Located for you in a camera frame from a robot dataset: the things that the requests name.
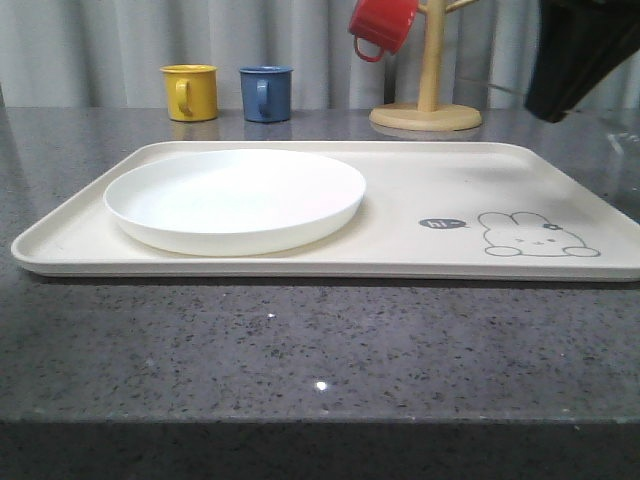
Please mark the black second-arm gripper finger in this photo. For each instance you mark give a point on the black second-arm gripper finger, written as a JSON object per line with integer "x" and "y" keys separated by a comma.
{"x": 579, "y": 44}

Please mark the white round plate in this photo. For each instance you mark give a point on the white round plate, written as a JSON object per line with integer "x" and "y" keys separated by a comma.
{"x": 235, "y": 202}

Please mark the wooden mug tree stand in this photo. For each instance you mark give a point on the wooden mug tree stand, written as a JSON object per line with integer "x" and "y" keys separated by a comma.
{"x": 428, "y": 113}

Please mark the red enamel mug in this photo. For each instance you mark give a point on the red enamel mug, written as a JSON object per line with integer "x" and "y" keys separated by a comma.
{"x": 384, "y": 23}

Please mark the cream rabbit serving tray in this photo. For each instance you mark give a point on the cream rabbit serving tray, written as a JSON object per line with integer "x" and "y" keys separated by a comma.
{"x": 475, "y": 210}

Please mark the blue enamel mug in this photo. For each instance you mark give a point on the blue enamel mug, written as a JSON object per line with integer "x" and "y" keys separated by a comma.
{"x": 266, "y": 93}

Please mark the yellow enamel mug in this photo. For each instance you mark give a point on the yellow enamel mug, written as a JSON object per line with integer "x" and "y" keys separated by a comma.
{"x": 191, "y": 92}

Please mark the grey curtain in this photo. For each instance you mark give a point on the grey curtain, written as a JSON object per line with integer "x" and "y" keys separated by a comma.
{"x": 110, "y": 53}

